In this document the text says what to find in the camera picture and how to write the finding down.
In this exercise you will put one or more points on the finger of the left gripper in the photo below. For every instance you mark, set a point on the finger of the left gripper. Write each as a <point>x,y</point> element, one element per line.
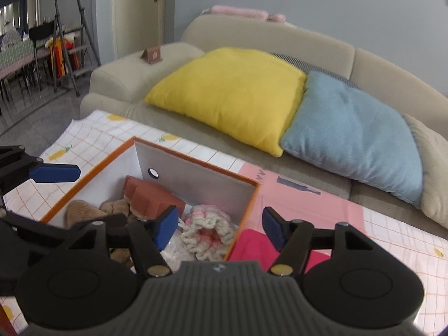
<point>55,173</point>

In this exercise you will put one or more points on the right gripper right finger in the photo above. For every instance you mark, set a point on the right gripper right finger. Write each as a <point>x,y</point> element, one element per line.
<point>291,239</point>

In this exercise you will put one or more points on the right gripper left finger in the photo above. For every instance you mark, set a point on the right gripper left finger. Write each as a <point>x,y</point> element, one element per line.
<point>148,239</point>

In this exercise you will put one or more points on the white pink crochet toy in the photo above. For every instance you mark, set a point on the white pink crochet toy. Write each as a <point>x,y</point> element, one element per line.
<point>207,232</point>

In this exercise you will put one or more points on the brown knotted plush toy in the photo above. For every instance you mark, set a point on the brown knotted plush toy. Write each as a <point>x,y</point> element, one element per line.
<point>79,210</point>

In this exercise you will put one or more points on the white crinkled plastic bag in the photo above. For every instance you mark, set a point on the white crinkled plastic bag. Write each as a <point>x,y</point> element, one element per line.
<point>176,252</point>

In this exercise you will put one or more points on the pink paper mat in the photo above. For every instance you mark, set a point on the pink paper mat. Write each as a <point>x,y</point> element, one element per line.
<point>295,200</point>

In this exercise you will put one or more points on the white orange storage box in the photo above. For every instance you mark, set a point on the white orange storage box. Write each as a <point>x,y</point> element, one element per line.
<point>190,179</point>

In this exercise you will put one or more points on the beige fabric sofa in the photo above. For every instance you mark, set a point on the beige fabric sofa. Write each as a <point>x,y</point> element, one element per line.
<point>120,88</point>

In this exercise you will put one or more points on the light blue cushion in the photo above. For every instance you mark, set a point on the light blue cushion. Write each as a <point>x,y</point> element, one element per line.
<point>348,132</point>

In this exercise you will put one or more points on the metal step ladder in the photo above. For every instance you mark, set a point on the metal step ladder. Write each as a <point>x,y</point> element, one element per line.
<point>74,53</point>

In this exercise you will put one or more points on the dining table with cloth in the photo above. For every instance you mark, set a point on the dining table with cloth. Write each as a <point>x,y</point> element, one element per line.
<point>26,58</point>

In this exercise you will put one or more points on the yellow cushion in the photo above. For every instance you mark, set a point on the yellow cushion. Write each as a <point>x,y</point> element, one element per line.
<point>248,94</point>

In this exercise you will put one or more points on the small brown card stand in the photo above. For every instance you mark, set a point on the small brown card stand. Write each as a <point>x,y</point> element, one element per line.
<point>152,55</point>

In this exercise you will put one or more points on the beige cushion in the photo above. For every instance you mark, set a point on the beige cushion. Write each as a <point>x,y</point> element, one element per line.
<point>432,148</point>

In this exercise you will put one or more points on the cream door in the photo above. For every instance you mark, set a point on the cream door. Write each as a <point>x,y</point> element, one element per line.
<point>136,25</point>

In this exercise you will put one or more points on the pink plush on sofa back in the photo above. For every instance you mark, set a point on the pink plush on sofa back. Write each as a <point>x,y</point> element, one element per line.
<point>246,12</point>

